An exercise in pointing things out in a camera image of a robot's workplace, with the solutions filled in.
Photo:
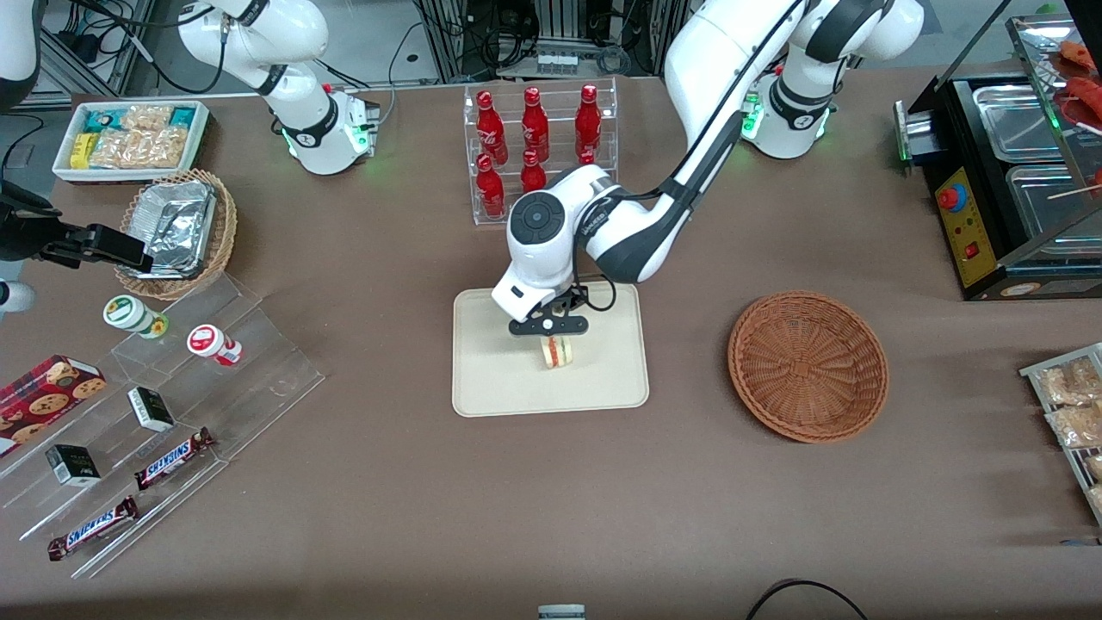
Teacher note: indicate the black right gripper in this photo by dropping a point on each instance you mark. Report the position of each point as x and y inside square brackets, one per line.
[24, 232]

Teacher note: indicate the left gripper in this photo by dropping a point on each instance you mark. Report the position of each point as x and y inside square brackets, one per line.
[578, 295]

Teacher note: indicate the triangular sandwich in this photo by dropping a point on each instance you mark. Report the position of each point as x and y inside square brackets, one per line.
[557, 351]

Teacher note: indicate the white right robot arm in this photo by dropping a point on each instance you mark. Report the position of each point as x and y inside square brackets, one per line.
[301, 112]

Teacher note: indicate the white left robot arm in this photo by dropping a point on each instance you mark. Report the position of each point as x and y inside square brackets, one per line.
[715, 52]

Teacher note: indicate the aluminium foil tray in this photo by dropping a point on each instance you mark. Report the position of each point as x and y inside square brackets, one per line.
[172, 224]

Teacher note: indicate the cream rectangular tray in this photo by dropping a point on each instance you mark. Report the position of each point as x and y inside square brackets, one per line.
[491, 379]

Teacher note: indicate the tan wicker basket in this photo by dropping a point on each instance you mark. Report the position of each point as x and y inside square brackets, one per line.
[225, 224]

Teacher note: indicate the round brown wicker basket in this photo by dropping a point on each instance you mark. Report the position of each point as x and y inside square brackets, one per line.
[809, 366]

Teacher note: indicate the green lid yogurt cup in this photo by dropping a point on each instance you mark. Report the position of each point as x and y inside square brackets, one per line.
[127, 313]

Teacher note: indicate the yellow snack pack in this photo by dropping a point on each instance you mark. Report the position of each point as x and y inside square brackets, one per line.
[82, 151]

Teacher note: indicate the large clear cracker bag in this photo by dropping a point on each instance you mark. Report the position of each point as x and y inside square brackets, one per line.
[142, 150]

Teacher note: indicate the teal snack pack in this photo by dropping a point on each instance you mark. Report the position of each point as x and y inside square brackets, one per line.
[102, 119]
[183, 115]

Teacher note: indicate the small clear cracker bag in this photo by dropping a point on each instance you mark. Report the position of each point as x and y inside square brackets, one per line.
[146, 117]

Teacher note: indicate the red lid yogurt cup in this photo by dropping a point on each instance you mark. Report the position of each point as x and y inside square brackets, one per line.
[209, 341]

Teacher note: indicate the white snack bin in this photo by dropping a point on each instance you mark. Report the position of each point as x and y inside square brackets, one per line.
[202, 142]

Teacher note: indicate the red plaid cookie box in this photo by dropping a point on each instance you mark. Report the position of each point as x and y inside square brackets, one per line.
[43, 400]

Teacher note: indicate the small black box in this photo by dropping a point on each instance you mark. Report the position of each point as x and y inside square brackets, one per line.
[151, 409]
[72, 465]

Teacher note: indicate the clear acrylic bottle rack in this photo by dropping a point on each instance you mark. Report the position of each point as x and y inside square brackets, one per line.
[557, 103]

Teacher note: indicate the clear acrylic step display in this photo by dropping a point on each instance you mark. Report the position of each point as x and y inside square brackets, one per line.
[258, 370]

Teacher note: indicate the snickers chocolate bar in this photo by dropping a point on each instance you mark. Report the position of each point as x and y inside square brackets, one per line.
[174, 458]
[93, 528]

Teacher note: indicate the small grey device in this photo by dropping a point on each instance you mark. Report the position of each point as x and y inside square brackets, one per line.
[561, 612]

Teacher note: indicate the black food warmer machine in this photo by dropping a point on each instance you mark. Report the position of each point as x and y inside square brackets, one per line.
[964, 228]

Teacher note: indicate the steel warmer pan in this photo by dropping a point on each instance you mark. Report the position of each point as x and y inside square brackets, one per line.
[1016, 120]
[1050, 202]

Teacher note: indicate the clear fried snack bag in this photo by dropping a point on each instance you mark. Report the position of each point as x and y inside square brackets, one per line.
[1076, 424]
[1097, 498]
[1095, 467]
[1067, 383]

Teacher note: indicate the red sausage skewer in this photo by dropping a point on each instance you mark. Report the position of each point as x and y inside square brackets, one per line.
[1086, 96]
[1080, 55]

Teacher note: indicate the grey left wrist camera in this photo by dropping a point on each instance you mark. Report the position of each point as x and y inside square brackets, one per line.
[548, 325]

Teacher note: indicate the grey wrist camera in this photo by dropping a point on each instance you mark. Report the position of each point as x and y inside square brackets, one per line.
[15, 296]
[548, 325]

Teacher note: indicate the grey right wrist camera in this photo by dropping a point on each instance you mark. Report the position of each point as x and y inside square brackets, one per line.
[15, 296]

